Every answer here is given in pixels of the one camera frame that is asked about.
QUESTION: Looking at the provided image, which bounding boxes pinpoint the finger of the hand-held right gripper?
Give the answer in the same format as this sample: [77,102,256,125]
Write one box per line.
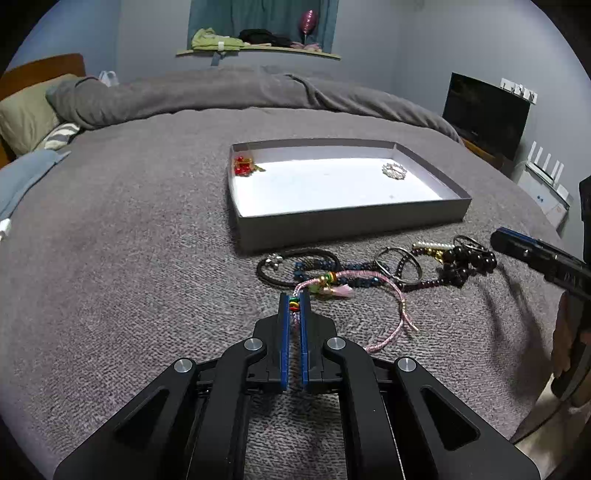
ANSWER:
[490,231,591,297]
[498,227,555,250]

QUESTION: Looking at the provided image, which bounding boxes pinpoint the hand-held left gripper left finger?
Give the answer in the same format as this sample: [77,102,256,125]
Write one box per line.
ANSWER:
[53,292,291,480]

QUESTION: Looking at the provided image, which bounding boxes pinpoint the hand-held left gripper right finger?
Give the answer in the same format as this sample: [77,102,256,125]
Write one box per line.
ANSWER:
[299,292,541,480]

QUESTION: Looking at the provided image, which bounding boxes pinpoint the large dark bead bracelet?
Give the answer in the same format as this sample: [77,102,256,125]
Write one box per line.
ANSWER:
[436,244,498,288]

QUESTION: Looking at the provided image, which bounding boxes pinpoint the black cord bracelet silver charm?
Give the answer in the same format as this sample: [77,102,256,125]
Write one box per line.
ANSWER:
[257,248,342,286]

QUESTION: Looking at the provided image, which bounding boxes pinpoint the blue bead bracelet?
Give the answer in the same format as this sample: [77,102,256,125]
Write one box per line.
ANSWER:
[293,259,384,288]

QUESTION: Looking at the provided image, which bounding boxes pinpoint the pink woven cord bracelet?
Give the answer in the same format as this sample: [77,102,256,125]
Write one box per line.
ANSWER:
[288,272,419,354]

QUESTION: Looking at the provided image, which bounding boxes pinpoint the dark red small-bead bracelet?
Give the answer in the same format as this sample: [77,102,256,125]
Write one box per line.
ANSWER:
[397,247,462,292]

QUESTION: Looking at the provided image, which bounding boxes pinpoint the silver bangle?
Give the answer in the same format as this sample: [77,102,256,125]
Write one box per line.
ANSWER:
[374,246,424,283]

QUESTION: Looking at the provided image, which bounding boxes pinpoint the grey shallow cardboard tray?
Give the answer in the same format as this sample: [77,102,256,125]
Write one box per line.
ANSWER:
[228,138,472,254]

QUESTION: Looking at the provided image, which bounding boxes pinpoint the person's right hand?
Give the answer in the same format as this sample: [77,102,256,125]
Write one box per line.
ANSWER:
[551,293,575,380]

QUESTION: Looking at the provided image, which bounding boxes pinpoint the white box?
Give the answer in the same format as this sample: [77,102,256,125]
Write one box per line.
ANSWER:
[517,164,571,229]

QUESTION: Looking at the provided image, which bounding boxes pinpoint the white router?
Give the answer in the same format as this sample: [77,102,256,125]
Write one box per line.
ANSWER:
[526,141,571,199]

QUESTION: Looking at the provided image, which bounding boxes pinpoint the wooden side desk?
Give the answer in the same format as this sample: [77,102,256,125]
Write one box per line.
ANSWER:
[462,137,515,174]

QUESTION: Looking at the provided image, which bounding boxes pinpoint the black monitor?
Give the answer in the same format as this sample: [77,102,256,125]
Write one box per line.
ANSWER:
[442,72,532,161]

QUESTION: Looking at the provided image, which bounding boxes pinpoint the grey bedspread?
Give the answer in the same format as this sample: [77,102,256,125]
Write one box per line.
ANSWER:
[0,107,568,480]

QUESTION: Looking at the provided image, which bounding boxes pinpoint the grey folded duvet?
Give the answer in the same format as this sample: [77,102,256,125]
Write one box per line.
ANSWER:
[46,65,462,144]

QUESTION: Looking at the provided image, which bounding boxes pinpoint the wooden window shelf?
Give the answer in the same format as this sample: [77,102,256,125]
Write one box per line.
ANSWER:
[175,45,341,60]

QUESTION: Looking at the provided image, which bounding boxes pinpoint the pink balloon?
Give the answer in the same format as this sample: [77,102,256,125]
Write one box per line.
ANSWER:
[300,9,319,44]

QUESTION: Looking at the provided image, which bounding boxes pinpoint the striped pillow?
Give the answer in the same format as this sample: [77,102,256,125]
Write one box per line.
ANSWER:
[37,121,83,151]

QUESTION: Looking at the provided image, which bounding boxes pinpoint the black cloth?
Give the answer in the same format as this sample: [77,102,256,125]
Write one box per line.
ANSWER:
[238,28,294,48]

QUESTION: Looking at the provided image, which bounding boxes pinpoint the light blue blanket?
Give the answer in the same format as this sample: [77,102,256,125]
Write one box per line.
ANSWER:
[0,150,70,222]

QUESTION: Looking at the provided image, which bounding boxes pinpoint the green cloth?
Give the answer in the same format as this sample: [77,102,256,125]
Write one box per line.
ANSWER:
[191,28,244,51]

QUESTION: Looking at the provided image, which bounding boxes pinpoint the teal curtain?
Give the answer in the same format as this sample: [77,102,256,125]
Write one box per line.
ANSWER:
[188,0,338,51]

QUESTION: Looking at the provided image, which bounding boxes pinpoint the olive pillow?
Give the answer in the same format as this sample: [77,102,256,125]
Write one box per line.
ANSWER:
[0,74,81,155]

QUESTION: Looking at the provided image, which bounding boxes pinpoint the wooden headboard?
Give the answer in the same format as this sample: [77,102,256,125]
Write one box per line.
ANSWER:
[0,53,87,169]

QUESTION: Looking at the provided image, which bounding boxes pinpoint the white wall hooks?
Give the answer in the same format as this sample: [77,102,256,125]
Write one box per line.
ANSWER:
[500,78,539,104]

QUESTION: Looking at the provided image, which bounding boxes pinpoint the red bead bracelet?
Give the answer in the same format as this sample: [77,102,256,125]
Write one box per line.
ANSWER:
[233,155,266,177]

